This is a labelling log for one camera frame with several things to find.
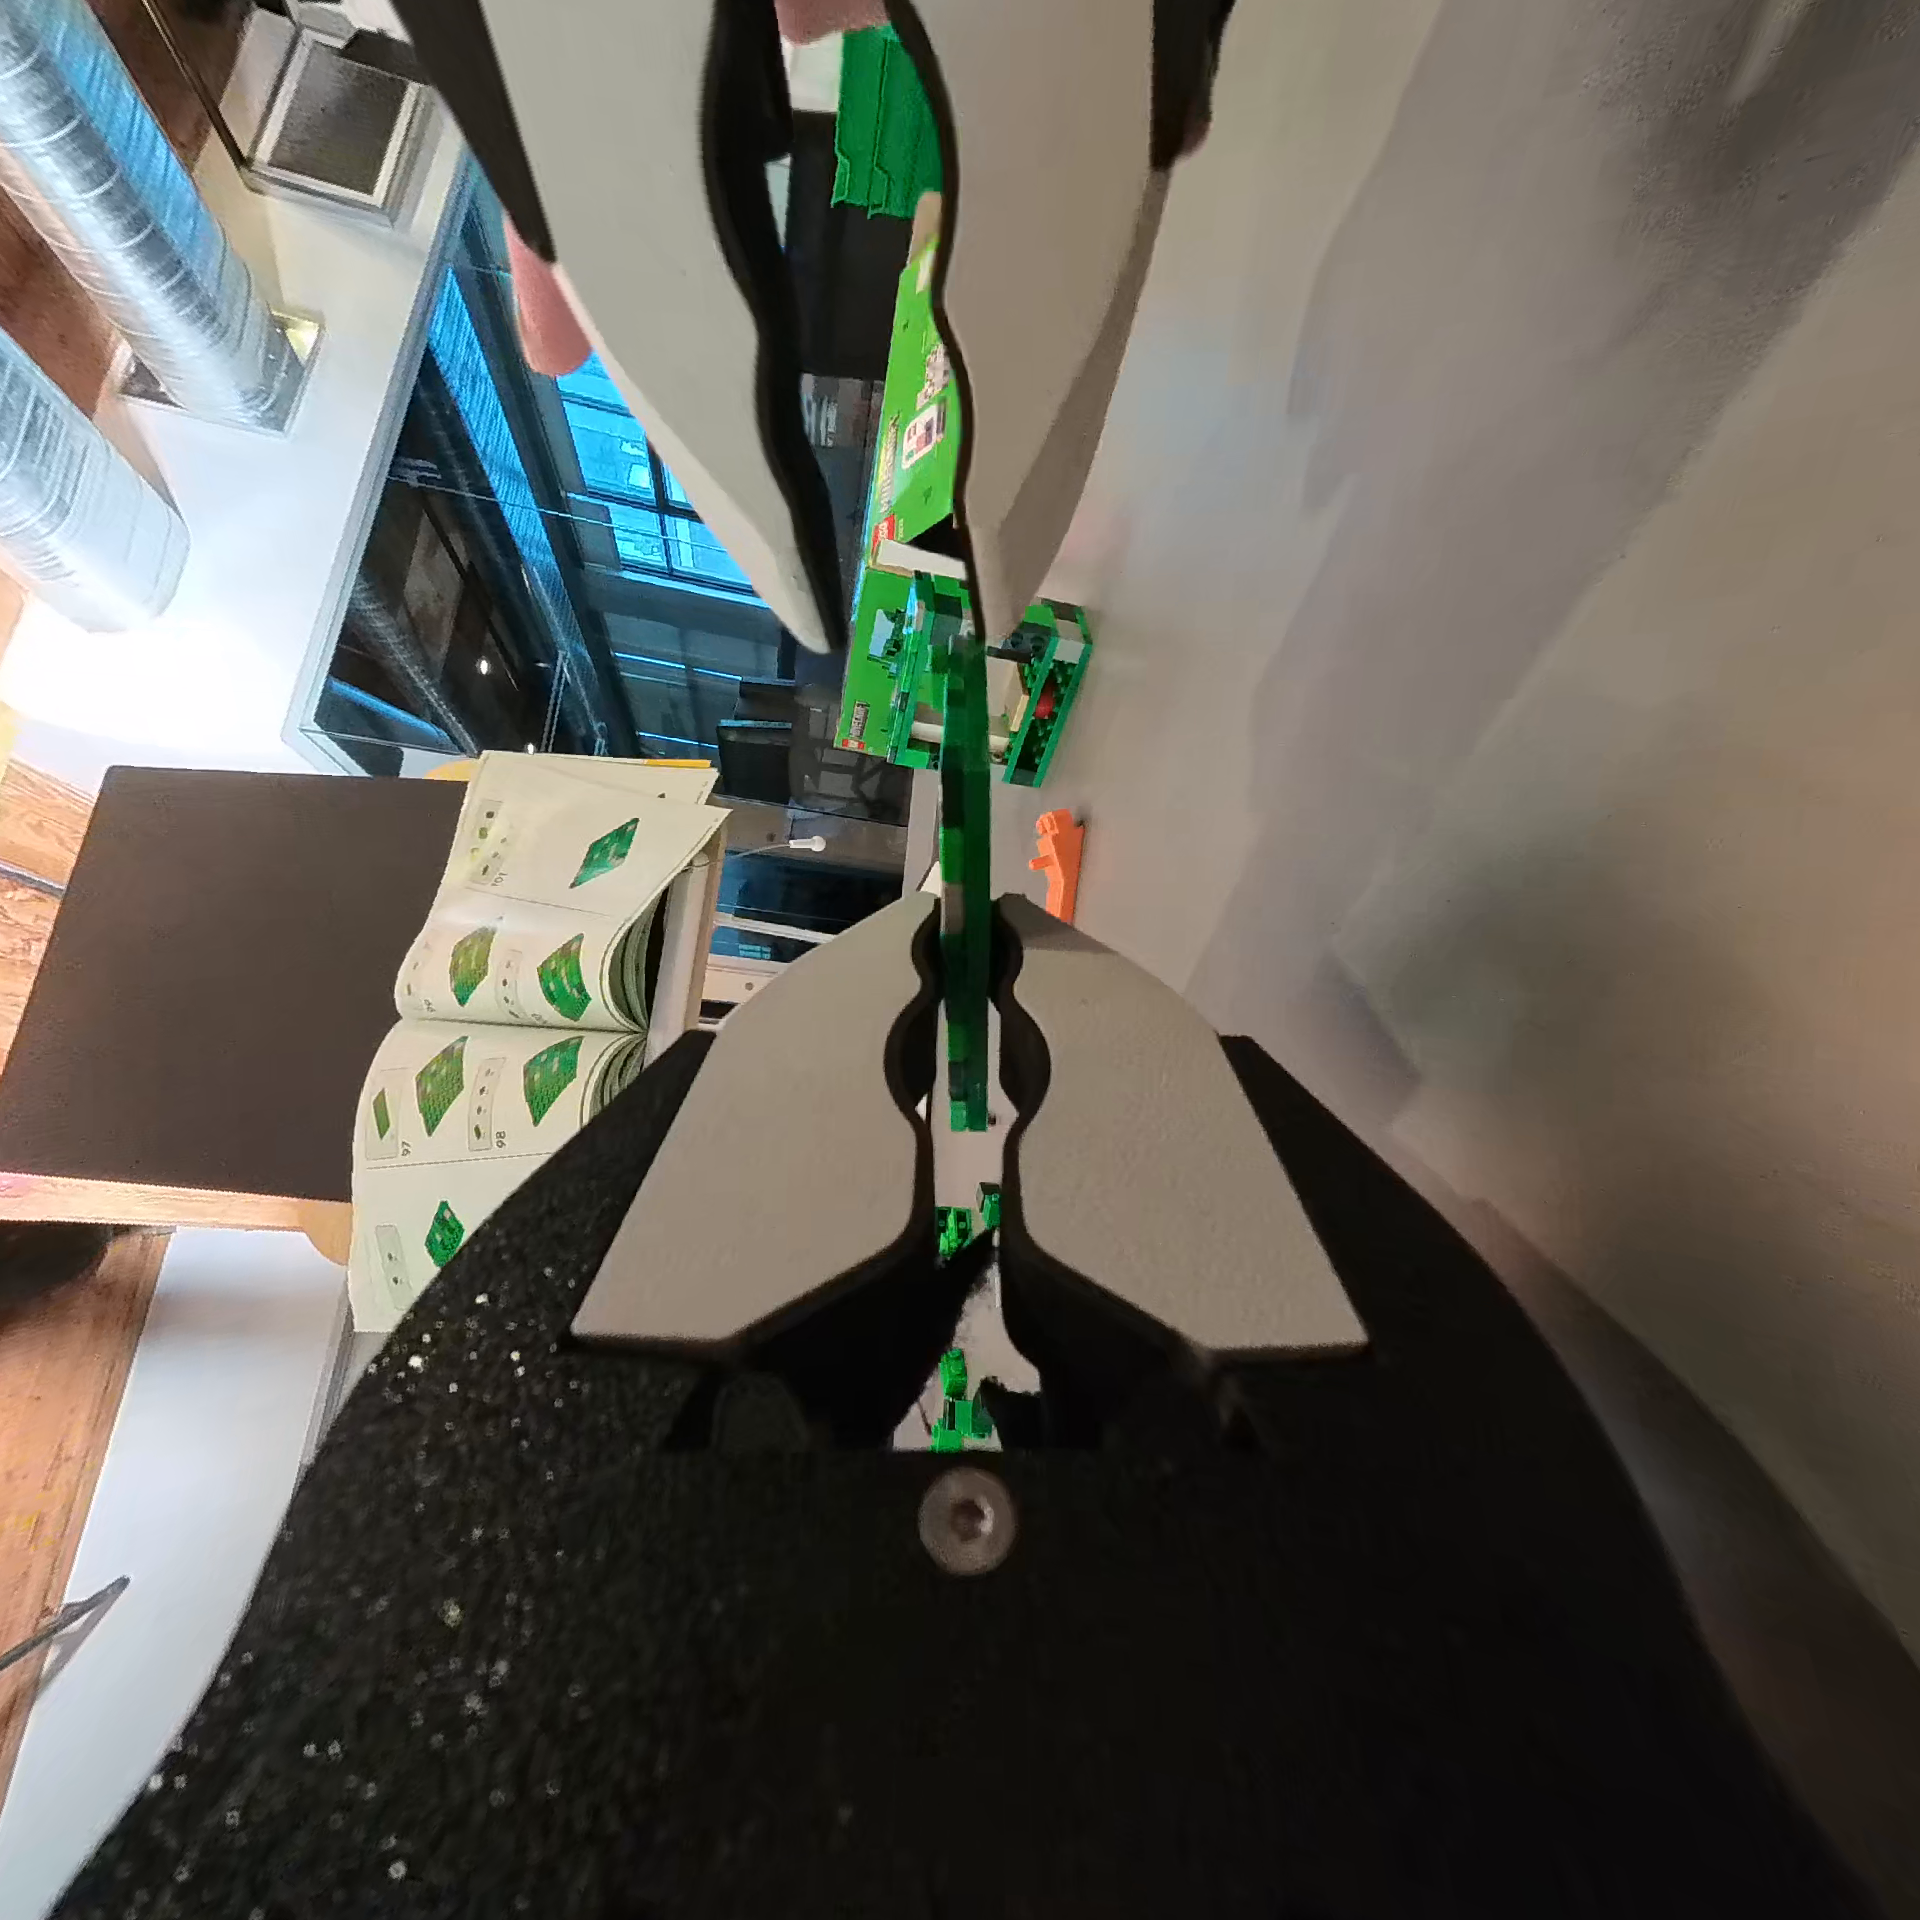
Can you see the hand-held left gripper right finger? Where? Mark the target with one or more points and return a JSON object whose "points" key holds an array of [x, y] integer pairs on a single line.
{"points": [[1185, 1186]]}

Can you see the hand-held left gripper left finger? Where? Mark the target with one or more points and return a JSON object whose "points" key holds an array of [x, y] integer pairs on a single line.
{"points": [[750, 1156]]}

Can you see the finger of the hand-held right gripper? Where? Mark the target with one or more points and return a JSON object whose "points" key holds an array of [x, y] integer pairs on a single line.
{"points": [[646, 226], [1049, 300]]}

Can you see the green mosaic lego plate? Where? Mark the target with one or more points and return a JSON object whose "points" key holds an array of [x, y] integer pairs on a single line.
{"points": [[962, 840]]}

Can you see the green lego set box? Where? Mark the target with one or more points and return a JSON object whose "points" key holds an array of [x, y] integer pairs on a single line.
{"points": [[903, 452]]}

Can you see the small green lego brick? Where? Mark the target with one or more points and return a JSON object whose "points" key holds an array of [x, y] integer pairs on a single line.
{"points": [[960, 1223], [956, 1418]]}

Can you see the open lego instruction booklet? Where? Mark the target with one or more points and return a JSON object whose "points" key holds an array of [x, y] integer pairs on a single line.
{"points": [[511, 975]]}

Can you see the green and white lego build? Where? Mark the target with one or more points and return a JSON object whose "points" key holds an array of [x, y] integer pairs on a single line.
{"points": [[1049, 699]]}

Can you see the person's right hand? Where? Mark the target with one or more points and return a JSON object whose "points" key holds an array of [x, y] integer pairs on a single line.
{"points": [[552, 308]]}

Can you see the ceiling vent grille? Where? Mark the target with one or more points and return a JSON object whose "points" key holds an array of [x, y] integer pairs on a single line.
{"points": [[338, 112]]}

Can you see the orange brick separator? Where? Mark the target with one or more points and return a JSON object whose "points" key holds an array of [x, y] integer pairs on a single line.
{"points": [[1060, 863]]}

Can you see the dark brown panel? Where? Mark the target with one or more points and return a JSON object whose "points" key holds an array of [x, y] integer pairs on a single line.
{"points": [[224, 975]]}

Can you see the large silver air duct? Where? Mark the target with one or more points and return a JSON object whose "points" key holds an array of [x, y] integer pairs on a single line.
{"points": [[119, 165]]}

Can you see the glass window wall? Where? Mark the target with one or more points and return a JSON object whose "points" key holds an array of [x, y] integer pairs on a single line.
{"points": [[494, 571]]}

